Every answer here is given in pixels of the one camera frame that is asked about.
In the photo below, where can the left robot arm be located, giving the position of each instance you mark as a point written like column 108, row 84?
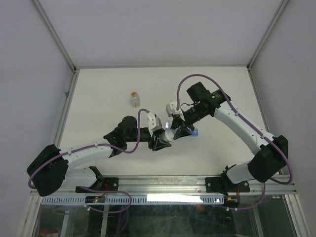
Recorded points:
column 54, row 168

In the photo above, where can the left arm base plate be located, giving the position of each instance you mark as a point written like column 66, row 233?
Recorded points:
column 106, row 184

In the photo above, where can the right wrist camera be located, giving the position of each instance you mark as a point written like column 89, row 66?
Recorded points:
column 172, row 109

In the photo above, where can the aluminium frame post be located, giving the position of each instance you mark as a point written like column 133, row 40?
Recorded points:
column 53, row 34
column 275, row 18

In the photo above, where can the aluminium mounting rail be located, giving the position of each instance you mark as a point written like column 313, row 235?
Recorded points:
column 186, row 185

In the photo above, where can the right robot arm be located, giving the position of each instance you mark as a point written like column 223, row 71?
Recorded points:
column 270, row 152

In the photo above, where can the white slotted cable duct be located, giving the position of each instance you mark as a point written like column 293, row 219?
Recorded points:
column 150, row 199

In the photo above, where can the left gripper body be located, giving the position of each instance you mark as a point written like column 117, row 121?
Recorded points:
column 151, row 141

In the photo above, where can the blue weekly pill organizer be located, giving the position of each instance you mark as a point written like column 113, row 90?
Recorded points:
column 194, row 132

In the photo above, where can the white vitamin B bottle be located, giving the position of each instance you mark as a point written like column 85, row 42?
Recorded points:
column 168, row 134

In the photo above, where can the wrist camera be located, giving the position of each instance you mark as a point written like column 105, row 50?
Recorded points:
column 154, row 122
column 172, row 109

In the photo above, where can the clear jar with gold lid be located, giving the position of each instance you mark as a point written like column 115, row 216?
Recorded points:
column 135, row 99

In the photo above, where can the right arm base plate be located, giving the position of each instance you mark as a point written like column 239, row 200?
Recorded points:
column 224, row 186

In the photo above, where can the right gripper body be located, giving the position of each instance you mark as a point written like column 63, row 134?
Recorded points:
column 193, row 114

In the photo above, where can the right aluminium frame post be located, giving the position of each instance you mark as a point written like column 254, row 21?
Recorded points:
column 275, row 18

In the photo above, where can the left aluminium frame post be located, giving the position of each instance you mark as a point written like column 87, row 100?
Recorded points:
column 53, row 34

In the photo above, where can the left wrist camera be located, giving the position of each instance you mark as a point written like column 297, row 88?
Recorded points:
column 154, row 122

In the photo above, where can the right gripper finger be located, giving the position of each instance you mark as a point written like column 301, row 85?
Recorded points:
column 181, row 131
column 176, row 123

